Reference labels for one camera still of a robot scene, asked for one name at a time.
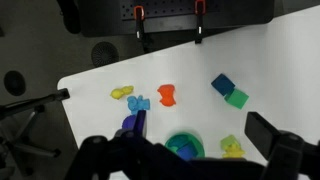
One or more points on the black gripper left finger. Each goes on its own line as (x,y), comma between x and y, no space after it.
(140,122)

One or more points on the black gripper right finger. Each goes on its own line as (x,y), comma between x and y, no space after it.
(263,135)

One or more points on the yellow toy animal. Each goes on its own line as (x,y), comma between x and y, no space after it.
(120,92)

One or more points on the light blue toy animal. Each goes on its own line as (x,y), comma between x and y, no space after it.
(137,103)

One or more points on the orange toy animal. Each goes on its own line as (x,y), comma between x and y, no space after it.
(166,95)

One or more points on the green bowl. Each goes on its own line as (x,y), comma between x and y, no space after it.
(173,141)

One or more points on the blue toy block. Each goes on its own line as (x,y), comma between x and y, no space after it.
(187,150)

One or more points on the purple ball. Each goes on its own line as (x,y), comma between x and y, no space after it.
(128,122)

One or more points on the yellow figure on green block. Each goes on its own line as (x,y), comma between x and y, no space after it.
(231,146)

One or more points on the green cube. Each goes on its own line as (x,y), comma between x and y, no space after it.
(237,99)

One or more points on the dark blue cube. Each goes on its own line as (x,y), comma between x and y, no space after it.
(222,84)

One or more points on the black round floor disc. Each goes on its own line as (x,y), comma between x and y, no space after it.
(105,54)
(14,83)

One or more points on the black perforated mounting board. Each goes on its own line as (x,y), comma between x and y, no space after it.
(166,15)

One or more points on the black curved support leg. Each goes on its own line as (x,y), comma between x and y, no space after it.
(70,15)

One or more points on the black camera tripod stand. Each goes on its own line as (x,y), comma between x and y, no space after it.
(33,101)

